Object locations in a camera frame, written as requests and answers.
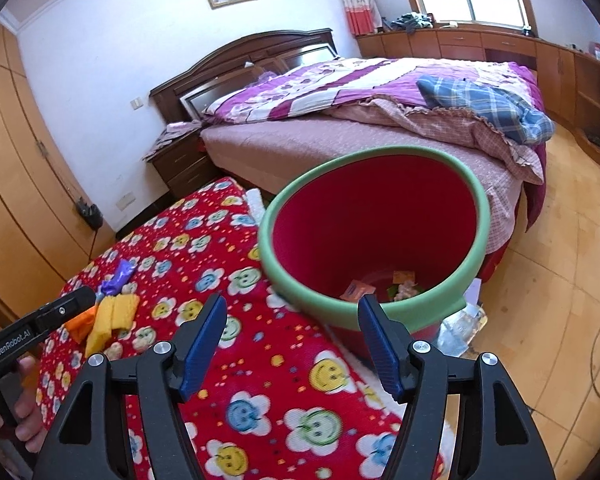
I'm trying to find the light wooden wardrobe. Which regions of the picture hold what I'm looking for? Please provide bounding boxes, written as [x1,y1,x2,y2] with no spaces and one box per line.
[0,20,116,341]

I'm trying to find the bed with pink mattress cover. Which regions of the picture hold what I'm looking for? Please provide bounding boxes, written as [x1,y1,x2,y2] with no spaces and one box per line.
[200,57,548,281]

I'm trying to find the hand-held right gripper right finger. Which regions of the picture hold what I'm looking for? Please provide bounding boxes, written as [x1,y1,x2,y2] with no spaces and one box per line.
[357,294,553,480]

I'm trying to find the red bin with green rim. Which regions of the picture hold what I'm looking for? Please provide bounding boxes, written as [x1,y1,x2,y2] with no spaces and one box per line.
[257,145,492,361]

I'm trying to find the red smiley flower blanket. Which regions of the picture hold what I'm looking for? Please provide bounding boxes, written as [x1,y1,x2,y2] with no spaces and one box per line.
[30,176,461,480]

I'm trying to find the yellow knitted cloth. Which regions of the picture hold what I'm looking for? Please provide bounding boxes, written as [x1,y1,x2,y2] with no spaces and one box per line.
[84,294,140,358]

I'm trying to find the orange knitted cloth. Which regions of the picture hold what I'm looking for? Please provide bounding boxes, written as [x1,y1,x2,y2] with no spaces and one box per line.
[64,305,98,341]

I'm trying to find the dark wooden headboard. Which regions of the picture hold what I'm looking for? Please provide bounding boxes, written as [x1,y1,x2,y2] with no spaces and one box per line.
[149,28,338,126]

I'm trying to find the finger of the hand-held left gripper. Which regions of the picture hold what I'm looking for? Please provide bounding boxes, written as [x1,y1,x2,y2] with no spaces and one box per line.
[32,286,97,335]

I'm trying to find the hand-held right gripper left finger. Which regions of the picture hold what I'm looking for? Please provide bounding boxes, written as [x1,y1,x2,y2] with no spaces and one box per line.
[32,292,228,480]

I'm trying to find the purple floral quilt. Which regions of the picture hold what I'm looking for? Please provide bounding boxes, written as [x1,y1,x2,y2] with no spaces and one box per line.
[202,57,538,123]

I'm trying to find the person's left hand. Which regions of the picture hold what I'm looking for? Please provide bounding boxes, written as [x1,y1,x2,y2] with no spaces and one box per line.
[0,355,48,461]

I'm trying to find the blue plaid cloth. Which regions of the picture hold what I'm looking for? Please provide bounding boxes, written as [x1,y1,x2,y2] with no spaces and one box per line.
[416,76,556,145]

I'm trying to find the purple wrapper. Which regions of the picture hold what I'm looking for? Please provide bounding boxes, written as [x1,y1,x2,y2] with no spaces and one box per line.
[99,259,137,297]

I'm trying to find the pink patterned cloth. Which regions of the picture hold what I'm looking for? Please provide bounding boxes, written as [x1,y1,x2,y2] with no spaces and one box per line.
[145,121,203,161]

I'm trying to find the pile of dark clothes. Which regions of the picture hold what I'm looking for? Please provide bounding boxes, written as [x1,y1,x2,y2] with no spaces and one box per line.
[382,11,436,36]

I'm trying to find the clear plastic bag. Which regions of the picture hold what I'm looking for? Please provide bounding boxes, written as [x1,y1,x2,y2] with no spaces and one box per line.
[437,280,488,357]

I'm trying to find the dark wooden nightstand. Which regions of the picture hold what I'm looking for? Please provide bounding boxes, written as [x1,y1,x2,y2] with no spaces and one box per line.
[147,132,213,201]

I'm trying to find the orange cardboard box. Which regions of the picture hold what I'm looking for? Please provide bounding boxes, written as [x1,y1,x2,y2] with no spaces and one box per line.
[344,280,376,302]

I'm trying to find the black hanging device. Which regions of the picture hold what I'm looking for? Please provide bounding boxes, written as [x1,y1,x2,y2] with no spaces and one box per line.
[75,200,104,231]

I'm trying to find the pink ruffled bedsheet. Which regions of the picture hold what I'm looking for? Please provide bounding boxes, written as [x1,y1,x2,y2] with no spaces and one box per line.
[330,97,546,186]

